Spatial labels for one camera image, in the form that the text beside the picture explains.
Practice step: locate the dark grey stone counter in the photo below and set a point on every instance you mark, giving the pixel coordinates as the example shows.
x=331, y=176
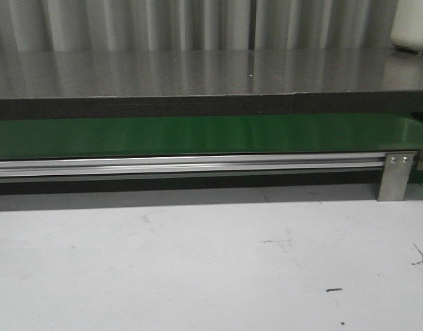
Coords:
x=109, y=84

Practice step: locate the green conveyor belt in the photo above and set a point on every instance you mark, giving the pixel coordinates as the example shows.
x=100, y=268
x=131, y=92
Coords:
x=63, y=138

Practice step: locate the grey pleated curtain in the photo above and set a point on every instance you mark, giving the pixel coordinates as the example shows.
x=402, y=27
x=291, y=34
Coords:
x=31, y=26

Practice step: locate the white appliance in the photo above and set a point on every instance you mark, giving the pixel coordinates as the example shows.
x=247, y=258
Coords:
x=407, y=29

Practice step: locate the aluminium conveyor side rail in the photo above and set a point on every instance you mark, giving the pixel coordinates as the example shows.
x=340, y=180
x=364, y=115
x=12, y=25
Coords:
x=188, y=164

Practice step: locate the steel conveyor support bracket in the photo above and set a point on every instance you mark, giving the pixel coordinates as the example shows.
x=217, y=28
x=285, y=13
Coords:
x=395, y=176

